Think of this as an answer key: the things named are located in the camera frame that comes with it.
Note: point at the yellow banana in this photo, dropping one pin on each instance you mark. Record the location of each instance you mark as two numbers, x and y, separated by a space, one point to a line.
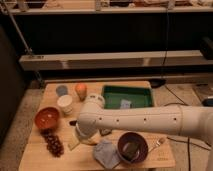
75 141

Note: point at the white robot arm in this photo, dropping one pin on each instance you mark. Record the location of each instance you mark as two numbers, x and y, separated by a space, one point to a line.
189 121

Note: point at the dark purple bowl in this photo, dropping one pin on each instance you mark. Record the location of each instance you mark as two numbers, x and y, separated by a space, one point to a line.
132 148

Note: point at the red bowl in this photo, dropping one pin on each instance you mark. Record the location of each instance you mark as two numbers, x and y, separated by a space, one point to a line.
47 118

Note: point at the grey sponge block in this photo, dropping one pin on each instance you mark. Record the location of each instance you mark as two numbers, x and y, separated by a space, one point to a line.
125 104

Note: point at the green plastic tray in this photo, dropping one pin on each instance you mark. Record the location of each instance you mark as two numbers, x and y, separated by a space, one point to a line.
138 96

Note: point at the white paper cup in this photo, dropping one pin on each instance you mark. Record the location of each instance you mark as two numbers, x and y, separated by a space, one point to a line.
65 104

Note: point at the small dark square object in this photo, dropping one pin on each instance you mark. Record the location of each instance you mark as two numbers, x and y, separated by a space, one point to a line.
105 132

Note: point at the grey blue cup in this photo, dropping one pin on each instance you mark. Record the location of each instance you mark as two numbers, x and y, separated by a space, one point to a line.
61 90

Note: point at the metal shelf rack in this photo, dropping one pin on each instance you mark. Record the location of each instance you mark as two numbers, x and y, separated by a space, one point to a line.
91 42

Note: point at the grey blue cloth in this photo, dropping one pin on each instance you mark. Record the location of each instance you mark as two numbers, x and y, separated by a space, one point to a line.
106 154

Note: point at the silver fork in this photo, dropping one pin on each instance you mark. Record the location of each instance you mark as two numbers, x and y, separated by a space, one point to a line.
158 143

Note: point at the bunch of dark grapes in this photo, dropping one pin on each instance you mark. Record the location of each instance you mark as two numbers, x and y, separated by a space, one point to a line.
54 145

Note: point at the dark box on floor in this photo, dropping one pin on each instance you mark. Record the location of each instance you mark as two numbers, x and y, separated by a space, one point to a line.
208 102

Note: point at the black handled knife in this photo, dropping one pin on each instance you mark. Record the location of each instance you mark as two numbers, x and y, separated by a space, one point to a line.
73 123

